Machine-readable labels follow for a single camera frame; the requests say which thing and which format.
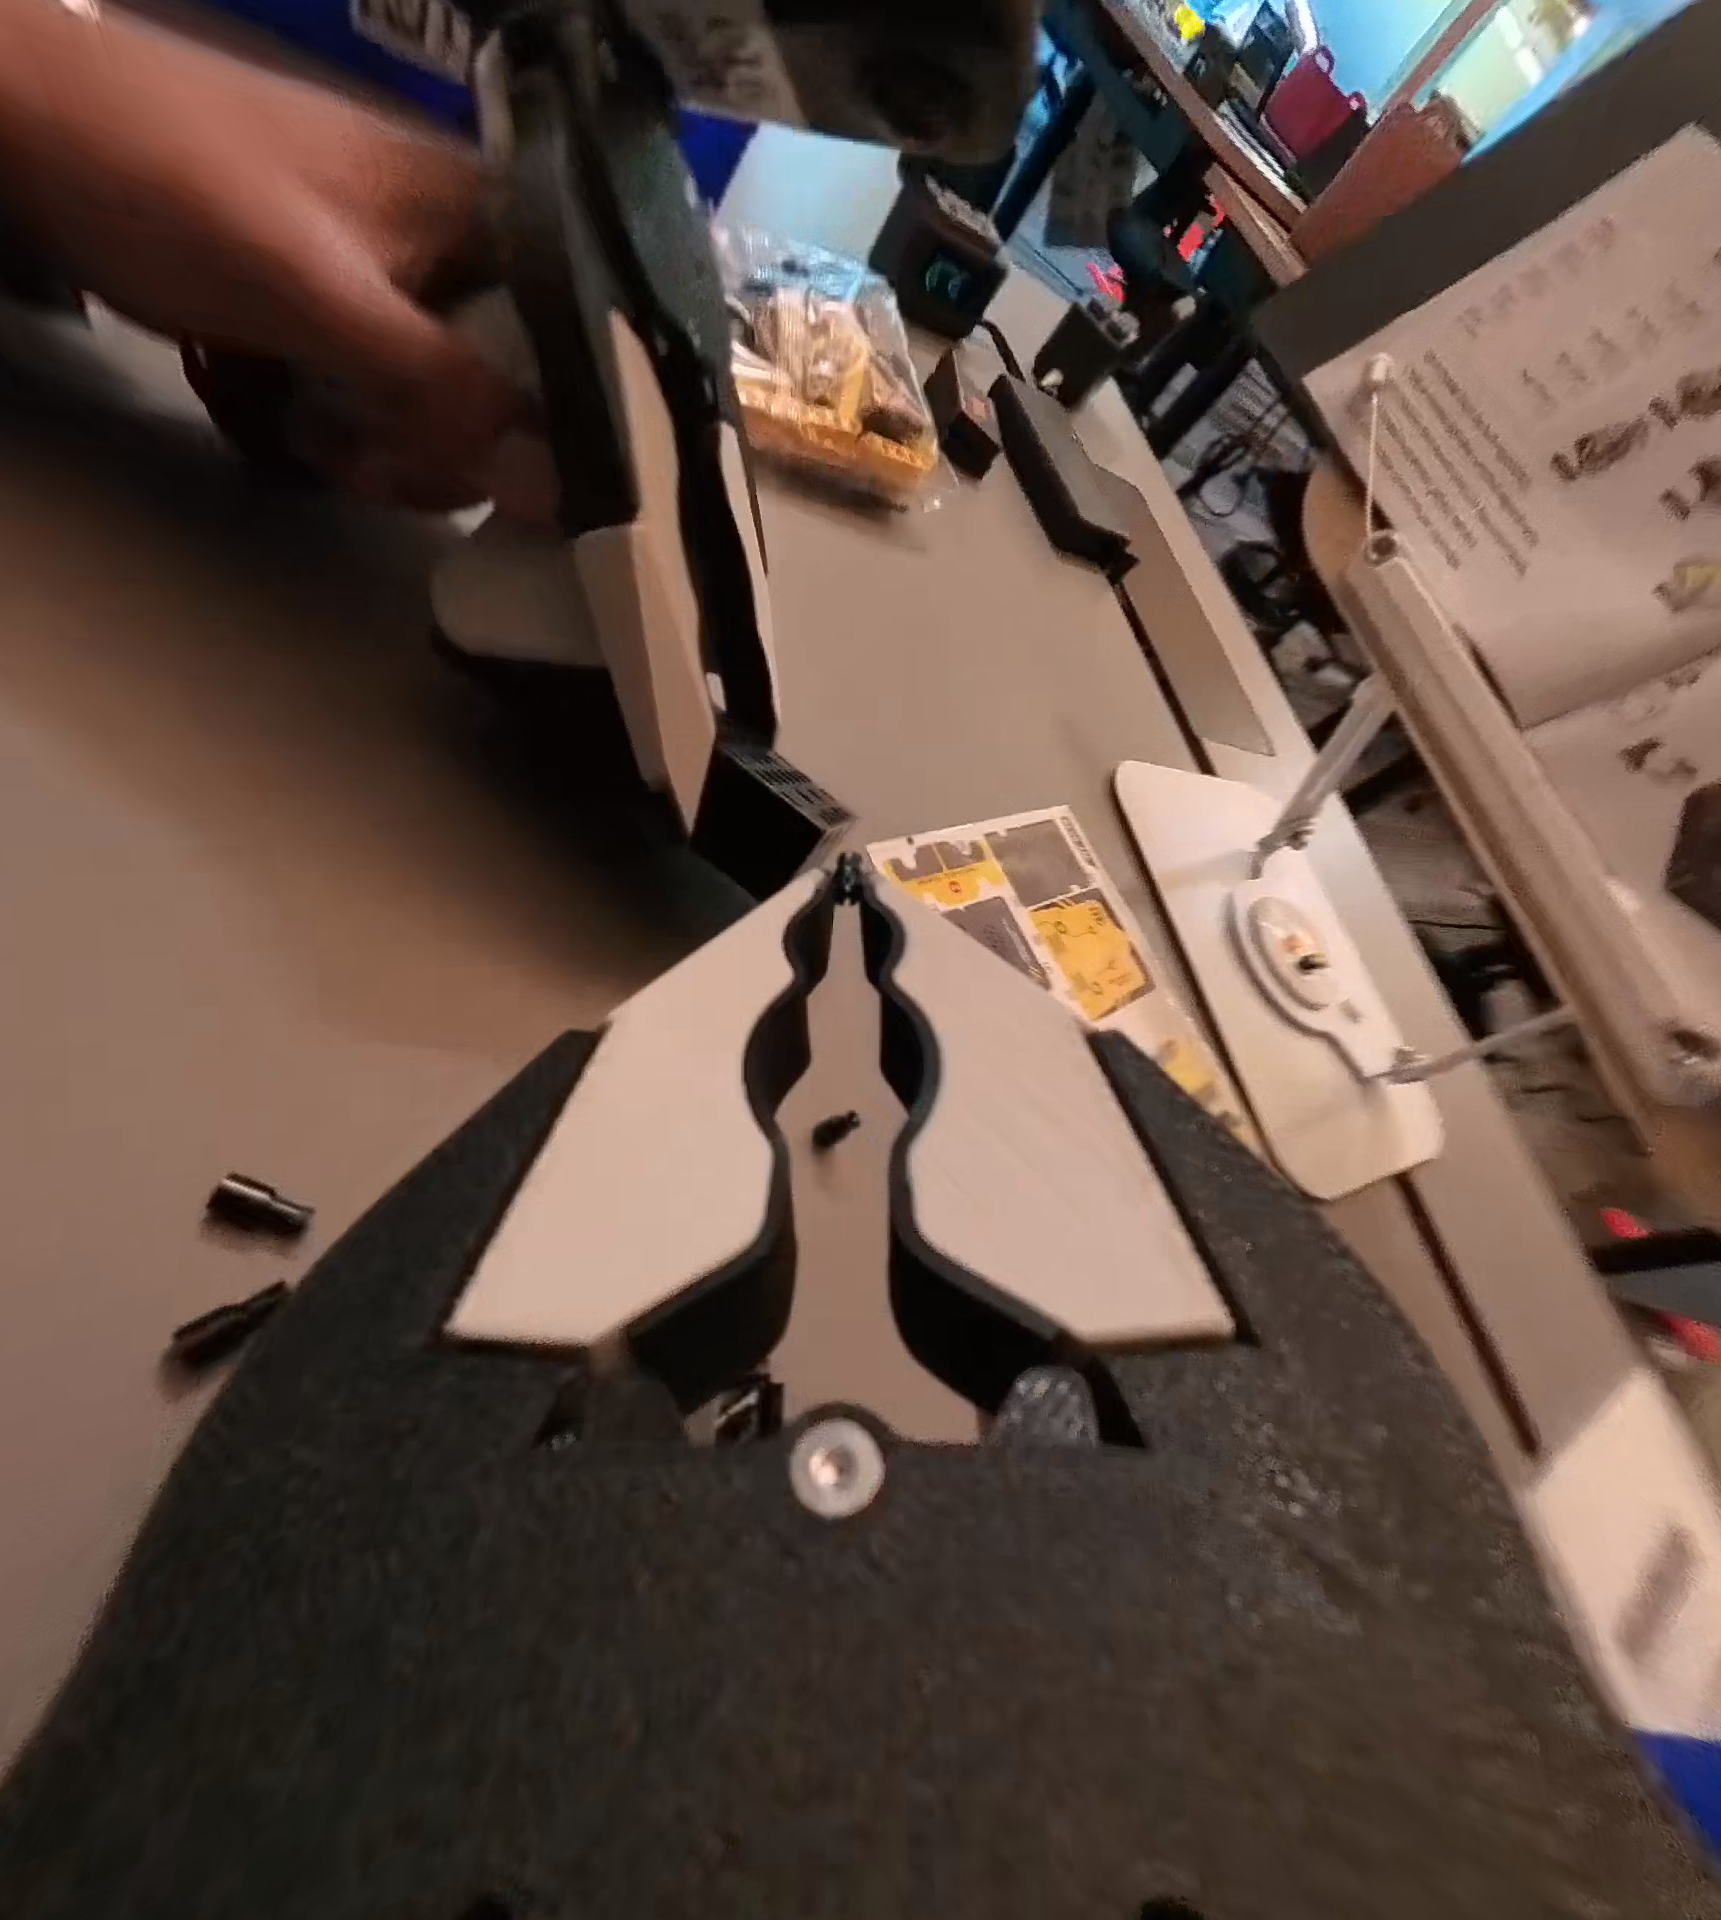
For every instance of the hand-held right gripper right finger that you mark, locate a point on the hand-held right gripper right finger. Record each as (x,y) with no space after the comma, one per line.
(1041,1201)

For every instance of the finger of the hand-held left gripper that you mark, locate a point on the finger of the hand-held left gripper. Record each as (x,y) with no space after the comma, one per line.
(748,571)
(650,660)

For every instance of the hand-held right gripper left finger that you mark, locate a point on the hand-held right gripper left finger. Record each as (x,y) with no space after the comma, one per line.
(650,1185)

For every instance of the black perforated battery box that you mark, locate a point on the black perforated battery box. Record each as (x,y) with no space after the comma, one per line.
(784,794)

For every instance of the person's left hand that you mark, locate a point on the person's left hand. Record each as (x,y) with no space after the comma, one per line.
(321,271)

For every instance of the clear bag of yellow parts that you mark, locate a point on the clear bag of yellow parts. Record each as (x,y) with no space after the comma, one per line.
(830,405)

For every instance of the small black battery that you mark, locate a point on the small black battery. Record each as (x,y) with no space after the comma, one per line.
(968,413)

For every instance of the yellow grey sticker sheet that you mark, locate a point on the yellow grey sticker sheet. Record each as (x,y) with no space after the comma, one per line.
(1011,884)

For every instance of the black flat power bank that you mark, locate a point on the black flat power bank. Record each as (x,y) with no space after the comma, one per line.
(1062,481)

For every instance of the black charging case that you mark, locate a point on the black charging case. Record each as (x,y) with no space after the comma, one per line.
(951,279)

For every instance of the white book stand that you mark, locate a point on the white book stand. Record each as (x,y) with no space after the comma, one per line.
(1219,884)

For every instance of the black charger adapter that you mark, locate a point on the black charger adapter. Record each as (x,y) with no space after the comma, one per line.
(1085,353)

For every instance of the printed paper sheet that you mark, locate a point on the printed paper sheet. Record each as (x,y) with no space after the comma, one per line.
(1656,1590)

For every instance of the red storage bin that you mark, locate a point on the red storage bin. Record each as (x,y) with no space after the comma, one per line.
(1318,105)

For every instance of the instruction booklet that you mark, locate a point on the instruction booklet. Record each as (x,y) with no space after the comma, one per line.
(1595,450)

